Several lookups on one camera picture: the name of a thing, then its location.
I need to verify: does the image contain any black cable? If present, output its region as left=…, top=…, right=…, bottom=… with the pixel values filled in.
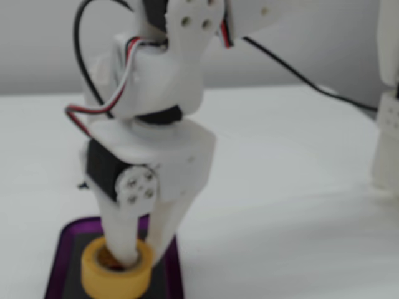
left=73, top=0, right=380, bottom=121

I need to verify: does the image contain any black tray mat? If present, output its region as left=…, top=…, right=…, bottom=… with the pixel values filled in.
left=64, top=230, right=171, bottom=299

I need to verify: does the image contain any purple metal tray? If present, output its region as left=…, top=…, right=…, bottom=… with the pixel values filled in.
left=43, top=216, right=185, bottom=299

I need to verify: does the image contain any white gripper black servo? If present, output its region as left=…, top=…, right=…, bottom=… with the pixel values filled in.
left=79, top=120, right=216, bottom=269

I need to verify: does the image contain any yellow masking tape roll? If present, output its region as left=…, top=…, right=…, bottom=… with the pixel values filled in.
left=81, top=235, right=156, bottom=299

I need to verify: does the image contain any red white black servo wire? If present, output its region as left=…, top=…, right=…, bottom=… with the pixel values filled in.
left=219, top=17, right=235, bottom=50
left=64, top=36, right=143, bottom=138

